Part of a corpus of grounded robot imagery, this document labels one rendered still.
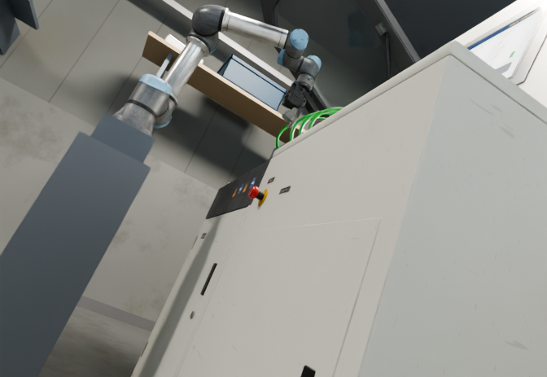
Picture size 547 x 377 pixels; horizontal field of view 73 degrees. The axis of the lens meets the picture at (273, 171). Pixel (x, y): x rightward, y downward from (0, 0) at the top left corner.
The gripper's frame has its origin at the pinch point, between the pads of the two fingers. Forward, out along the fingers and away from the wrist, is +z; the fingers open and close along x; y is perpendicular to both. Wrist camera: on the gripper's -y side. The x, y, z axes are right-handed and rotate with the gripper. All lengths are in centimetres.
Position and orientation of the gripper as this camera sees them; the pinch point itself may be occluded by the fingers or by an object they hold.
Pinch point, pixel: (291, 126)
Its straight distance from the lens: 161.0
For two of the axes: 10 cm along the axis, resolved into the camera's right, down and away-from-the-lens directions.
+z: -3.7, 8.7, -3.2
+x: 3.6, -1.8, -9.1
